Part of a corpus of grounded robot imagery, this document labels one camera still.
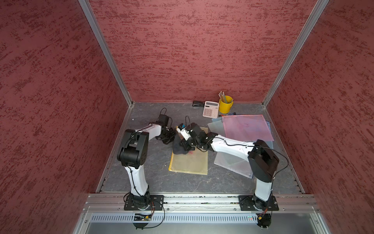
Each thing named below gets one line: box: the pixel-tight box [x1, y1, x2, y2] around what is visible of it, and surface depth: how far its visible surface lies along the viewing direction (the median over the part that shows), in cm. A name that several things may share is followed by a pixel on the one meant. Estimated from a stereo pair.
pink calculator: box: [202, 100, 220, 119], surface depth 116 cm
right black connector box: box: [256, 213, 272, 231], surface depth 72 cm
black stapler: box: [192, 100, 205, 109], surface depth 120 cm
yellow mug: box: [219, 95, 234, 114], surface depth 113 cm
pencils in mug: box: [218, 90, 227, 104], surface depth 108 cm
